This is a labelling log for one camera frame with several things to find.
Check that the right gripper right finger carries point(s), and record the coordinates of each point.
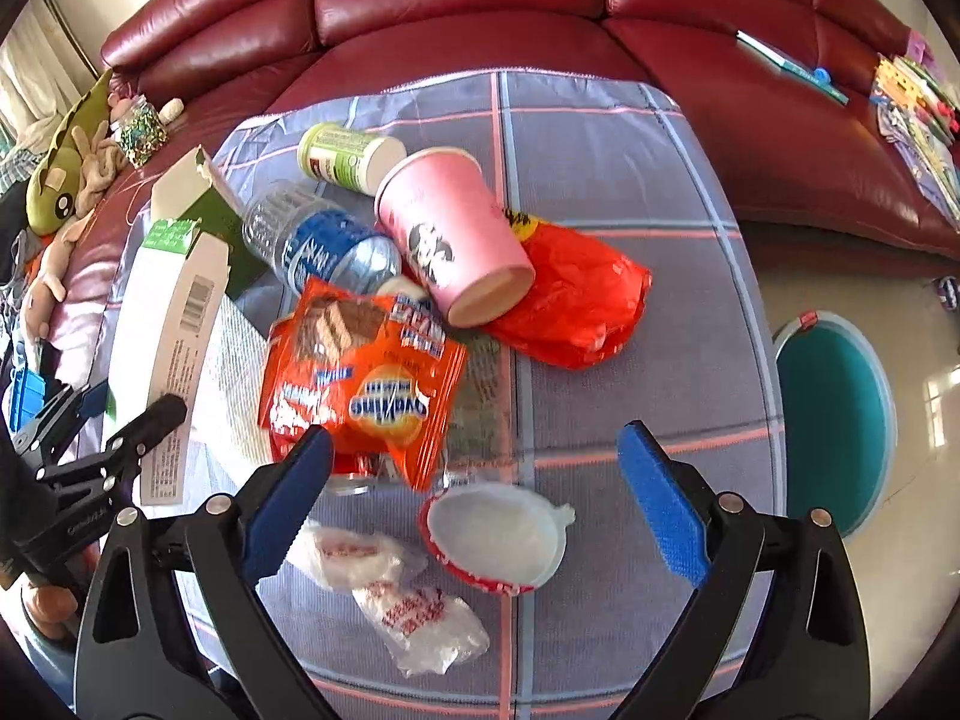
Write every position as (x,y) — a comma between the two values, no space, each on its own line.
(809,656)

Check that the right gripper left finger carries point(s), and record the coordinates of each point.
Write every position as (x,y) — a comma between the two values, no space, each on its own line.
(136,656)

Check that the red plastic snack bag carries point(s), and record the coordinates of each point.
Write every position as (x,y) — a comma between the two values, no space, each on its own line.
(584,304)

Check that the teal round trash bin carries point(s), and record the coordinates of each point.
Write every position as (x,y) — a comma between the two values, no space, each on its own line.
(840,418)

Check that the person's left hand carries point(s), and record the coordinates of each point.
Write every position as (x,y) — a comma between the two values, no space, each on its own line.
(51,610)

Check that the crumpled white plastic wrapper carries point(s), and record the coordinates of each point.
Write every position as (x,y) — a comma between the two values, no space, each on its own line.
(342,561)

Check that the white green cardboard carton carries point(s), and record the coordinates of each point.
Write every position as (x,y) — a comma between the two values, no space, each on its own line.
(179,331)

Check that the white plastic bag red print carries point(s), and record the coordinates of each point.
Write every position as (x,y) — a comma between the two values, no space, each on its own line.
(425,630)

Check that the grey plaid tablecloth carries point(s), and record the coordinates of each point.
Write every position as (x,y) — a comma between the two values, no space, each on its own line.
(618,162)

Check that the green plush toy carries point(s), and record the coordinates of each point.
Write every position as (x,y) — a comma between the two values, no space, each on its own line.
(54,185)

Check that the white round plastic lid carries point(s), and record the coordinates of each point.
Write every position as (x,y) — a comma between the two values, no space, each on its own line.
(496,537)

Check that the orange Ovaltine snack packet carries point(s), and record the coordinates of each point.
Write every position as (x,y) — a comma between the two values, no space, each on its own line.
(377,372)

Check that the clear plastic water bottle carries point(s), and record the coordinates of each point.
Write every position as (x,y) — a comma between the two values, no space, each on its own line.
(301,236)

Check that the jar of colourful beads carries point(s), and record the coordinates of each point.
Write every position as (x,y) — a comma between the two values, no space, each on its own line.
(140,128)

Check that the small ball under sofa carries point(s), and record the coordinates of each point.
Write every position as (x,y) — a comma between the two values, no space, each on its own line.
(948,292)

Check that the green white cylindrical container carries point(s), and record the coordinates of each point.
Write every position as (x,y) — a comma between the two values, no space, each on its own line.
(347,158)

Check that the pink paper cup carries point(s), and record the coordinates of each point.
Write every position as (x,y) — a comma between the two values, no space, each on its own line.
(445,220)

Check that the teal white book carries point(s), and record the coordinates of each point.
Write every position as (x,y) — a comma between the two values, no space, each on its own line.
(818,77)

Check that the dark red leather sofa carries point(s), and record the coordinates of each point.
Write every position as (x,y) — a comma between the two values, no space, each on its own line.
(813,179)

